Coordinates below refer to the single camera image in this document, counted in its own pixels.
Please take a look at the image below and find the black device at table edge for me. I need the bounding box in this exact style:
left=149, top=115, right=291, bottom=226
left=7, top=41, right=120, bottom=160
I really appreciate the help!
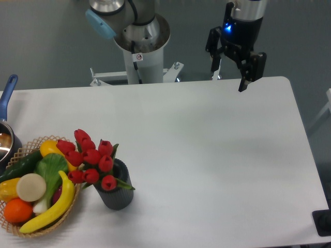
left=312, top=209, right=330, bottom=237

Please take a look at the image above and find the woven wicker basket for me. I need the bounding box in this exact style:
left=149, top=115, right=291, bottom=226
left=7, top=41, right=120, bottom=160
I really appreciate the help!
left=0, top=135, right=84, bottom=239

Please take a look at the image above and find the dark green cucumber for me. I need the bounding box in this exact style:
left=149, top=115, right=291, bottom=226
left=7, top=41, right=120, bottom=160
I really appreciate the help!
left=1, top=150, right=42, bottom=182

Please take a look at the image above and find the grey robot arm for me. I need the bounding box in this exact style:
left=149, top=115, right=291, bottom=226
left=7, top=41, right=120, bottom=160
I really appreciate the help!
left=85, top=1, right=267, bottom=91

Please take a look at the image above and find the blue handled saucepan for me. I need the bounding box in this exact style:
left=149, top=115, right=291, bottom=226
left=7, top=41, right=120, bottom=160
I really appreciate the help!
left=1, top=74, right=22, bottom=175

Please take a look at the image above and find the purple red vegetable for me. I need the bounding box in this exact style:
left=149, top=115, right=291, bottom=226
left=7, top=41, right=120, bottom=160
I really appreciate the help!
left=52, top=186, right=62, bottom=205

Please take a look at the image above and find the orange plastic fruit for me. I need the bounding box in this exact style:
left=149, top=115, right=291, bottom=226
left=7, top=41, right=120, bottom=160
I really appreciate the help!
left=4, top=198, right=33, bottom=223

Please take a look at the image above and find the white furniture part right edge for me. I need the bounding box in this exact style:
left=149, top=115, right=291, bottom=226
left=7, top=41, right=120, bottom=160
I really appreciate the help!
left=308, top=88, right=330, bottom=132

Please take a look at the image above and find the yellow plastic banana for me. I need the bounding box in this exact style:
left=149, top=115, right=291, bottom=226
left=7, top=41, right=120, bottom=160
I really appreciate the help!
left=19, top=170, right=75, bottom=234

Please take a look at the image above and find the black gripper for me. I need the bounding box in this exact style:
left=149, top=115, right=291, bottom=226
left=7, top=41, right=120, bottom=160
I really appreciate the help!
left=205, top=18, right=267, bottom=92

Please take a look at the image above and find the yellow lemon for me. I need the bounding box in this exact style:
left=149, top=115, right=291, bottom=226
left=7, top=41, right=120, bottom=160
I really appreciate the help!
left=40, top=139, right=76, bottom=158

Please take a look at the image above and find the green bok choy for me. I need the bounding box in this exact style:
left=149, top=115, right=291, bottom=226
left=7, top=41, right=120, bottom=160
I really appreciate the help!
left=33, top=153, right=68, bottom=215

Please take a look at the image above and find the round beige disc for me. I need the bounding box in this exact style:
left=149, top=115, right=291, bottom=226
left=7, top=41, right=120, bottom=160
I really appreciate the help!
left=16, top=173, right=47, bottom=202

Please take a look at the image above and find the dark grey ribbed vase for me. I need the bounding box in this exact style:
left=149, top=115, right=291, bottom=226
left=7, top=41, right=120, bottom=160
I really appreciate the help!
left=94, top=159, right=133, bottom=210

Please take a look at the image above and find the yellow bell pepper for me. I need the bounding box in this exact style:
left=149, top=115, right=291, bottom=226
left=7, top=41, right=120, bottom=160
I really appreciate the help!
left=0, top=178, right=20, bottom=202

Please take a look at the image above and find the red tulip bouquet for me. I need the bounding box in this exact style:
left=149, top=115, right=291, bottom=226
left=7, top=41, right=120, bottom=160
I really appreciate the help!
left=56, top=129, right=134, bottom=192

